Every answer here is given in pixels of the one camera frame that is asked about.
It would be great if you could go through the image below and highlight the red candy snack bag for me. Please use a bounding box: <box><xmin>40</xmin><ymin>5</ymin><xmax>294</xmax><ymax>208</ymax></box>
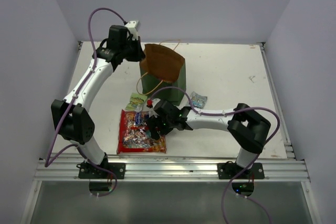
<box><xmin>117</xmin><ymin>110</ymin><xmax>166</xmax><ymax>154</ymax></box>

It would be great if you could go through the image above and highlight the green Himalaya mints packet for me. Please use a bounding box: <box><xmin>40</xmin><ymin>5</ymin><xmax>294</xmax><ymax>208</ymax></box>
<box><xmin>125</xmin><ymin>93</ymin><xmax>148</xmax><ymax>112</ymax></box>

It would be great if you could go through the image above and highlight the small blue silver snack packet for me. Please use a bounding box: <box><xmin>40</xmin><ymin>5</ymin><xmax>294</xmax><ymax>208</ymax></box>
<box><xmin>191</xmin><ymin>91</ymin><xmax>207</xmax><ymax>109</ymax></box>

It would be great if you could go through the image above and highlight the green and brown paper bag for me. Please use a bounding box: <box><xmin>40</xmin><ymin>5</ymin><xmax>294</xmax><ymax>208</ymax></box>
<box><xmin>136</xmin><ymin>42</ymin><xmax>186</xmax><ymax>105</ymax></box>

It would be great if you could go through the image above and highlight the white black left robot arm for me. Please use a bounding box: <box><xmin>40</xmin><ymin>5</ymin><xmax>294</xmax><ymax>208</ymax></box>
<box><xmin>51</xmin><ymin>20</ymin><xmax>145</xmax><ymax>178</ymax></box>

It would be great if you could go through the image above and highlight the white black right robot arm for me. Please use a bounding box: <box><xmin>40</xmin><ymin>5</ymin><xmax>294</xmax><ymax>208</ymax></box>
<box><xmin>145</xmin><ymin>99</ymin><xmax>271</xmax><ymax>178</ymax></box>

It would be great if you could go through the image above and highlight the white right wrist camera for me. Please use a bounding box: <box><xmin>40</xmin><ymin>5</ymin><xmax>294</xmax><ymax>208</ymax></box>
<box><xmin>146</xmin><ymin>98</ymin><xmax>163</xmax><ymax>119</ymax></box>

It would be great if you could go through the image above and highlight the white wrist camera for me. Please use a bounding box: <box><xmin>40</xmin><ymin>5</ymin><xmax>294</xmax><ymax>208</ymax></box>
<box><xmin>124</xmin><ymin>20</ymin><xmax>141</xmax><ymax>40</ymax></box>
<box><xmin>146</xmin><ymin>98</ymin><xmax>163</xmax><ymax>119</ymax></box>

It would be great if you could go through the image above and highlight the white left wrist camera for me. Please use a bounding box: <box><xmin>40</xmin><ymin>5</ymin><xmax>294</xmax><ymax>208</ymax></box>
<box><xmin>124</xmin><ymin>20</ymin><xmax>141</xmax><ymax>40</ymax></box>

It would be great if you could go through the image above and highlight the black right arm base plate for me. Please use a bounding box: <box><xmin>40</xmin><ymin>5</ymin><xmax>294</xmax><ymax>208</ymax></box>
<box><xmin>217</xmin><ymin>161</ymin><xmax>265</xmax><ymax>180</ymax></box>

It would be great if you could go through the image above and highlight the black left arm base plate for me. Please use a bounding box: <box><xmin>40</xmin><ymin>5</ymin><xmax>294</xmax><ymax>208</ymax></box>
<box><xmin>76</xmin><ymin>162</ymin><xmax>126</xmax><ymax>179</ymax></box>

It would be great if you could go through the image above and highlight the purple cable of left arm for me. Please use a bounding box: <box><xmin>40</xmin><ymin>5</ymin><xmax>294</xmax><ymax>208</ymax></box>
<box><xmin>44</xmin><ymin>7</ymin><xmax>127</xmax><ymax>198</ymax></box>

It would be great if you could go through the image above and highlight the aluminium mounting rail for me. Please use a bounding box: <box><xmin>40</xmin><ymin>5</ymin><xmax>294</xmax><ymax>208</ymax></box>
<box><xmin>33</xmin><ymin>154</ymin><xmax>310</xmax><ymax>182</ymax></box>

